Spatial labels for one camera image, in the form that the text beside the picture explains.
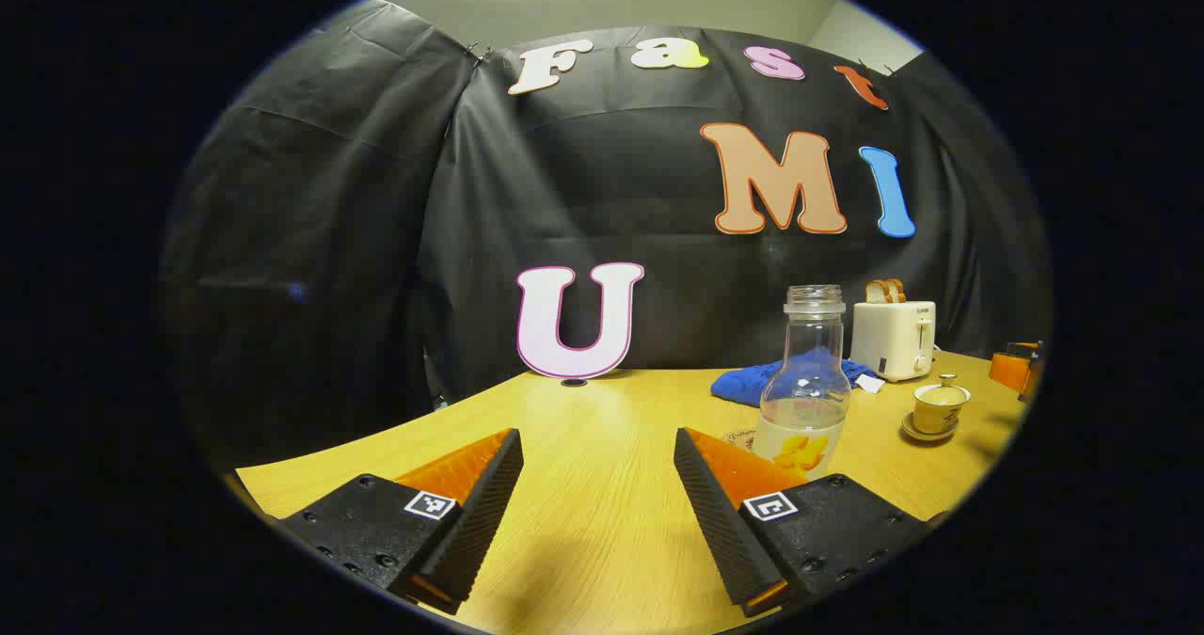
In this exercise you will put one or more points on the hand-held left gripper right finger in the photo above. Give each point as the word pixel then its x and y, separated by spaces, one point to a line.
pixel 710 513

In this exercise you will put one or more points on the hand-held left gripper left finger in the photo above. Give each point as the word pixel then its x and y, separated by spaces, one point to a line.
pixel 484 503

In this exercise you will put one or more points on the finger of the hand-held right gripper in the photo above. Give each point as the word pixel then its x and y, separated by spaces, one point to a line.
pixel 1011 372

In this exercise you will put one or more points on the round cork coaster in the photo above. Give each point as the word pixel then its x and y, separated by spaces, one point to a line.
pixel 741 439

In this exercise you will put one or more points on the beige ceramic teacup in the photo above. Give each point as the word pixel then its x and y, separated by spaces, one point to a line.
pixel 936 419

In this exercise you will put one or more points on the clear glass water bottle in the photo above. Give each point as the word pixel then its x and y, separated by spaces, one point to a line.
pixel 804 400

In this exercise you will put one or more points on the beige ceramic saucer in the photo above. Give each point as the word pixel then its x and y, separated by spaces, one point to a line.
pixel 917 433

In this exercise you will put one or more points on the white toaster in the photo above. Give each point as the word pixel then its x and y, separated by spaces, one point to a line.
pixel 889 343

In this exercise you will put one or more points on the blue folded towel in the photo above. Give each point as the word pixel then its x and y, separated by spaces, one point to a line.
pixel 743 386

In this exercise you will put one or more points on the toast slice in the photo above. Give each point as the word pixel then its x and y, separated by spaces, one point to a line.
pixel 877 293
pixel 897 290

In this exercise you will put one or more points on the black backdrop cloth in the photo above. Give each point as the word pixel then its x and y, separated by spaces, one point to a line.
pixel 611 193

